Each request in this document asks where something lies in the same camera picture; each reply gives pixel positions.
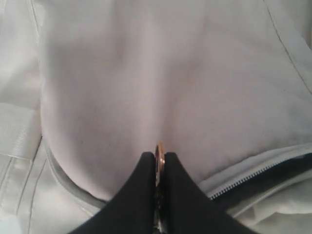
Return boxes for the cream duffel bag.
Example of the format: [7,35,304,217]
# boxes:
[0,0,312,234]

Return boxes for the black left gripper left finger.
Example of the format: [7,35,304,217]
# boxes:
[71,152,156,234]

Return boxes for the metal zipper pull with ring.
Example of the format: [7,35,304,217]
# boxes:
[153,142,165,234]

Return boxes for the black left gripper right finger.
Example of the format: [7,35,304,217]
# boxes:
[163,153,249,234]

